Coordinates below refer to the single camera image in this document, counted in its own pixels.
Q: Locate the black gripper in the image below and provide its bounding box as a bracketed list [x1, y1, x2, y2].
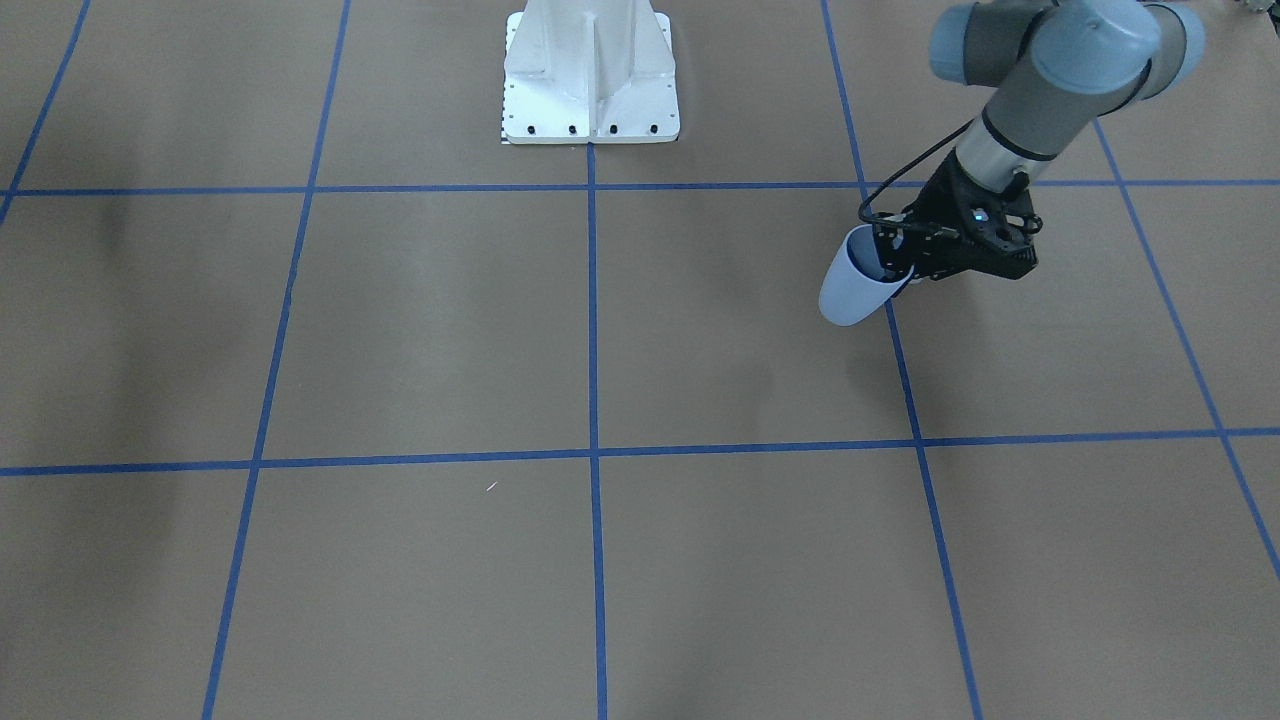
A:
[905, 150, 1041, 281]

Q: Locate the blue plastic cup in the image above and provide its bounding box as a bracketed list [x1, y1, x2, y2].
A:
[818, 224, 915, 327]

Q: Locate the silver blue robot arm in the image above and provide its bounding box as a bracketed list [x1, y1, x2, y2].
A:
[902, 1, 1207, 279]

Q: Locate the brown paper table cover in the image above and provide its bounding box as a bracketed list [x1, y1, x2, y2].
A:
[3, 1, 1279, 719]

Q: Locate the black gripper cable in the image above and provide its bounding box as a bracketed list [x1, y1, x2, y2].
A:
[858, 120, 977, 241]

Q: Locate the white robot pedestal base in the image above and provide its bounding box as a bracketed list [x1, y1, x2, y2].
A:
[500, 1, 681, 145]

